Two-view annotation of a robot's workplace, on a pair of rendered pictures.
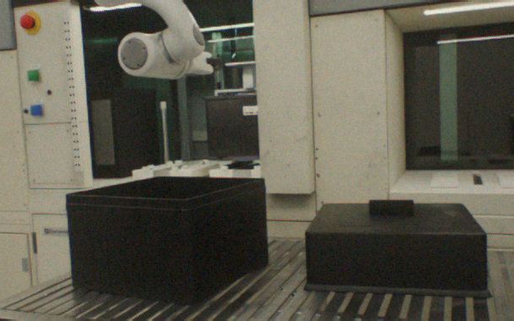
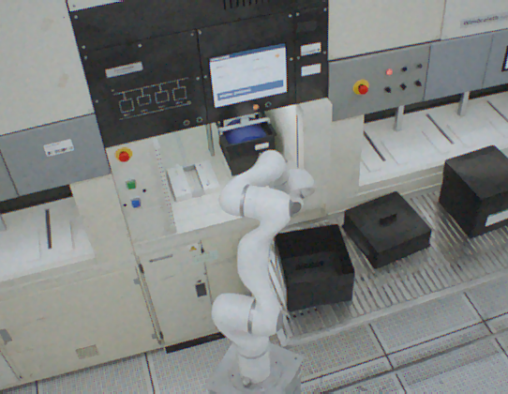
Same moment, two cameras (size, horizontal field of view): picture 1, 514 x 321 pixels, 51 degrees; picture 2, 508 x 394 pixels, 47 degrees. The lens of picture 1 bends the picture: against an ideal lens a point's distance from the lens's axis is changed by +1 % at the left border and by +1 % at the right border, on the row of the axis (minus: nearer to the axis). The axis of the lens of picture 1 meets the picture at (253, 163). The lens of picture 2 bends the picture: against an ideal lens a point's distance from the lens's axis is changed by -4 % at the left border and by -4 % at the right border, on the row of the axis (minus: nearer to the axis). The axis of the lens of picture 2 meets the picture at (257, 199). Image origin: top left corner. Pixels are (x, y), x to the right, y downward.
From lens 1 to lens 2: 211 cm
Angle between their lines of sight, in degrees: 49
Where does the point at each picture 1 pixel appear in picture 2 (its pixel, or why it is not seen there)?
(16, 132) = (118, 219)
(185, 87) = not seen: hidden behind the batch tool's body
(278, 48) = (317, 146)
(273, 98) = (313, 168)
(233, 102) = (248, 144)
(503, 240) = (402, 190)
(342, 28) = (344, 125)
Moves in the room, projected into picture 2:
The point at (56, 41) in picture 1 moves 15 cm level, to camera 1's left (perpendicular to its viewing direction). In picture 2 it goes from (147, 160) to (113, 178)
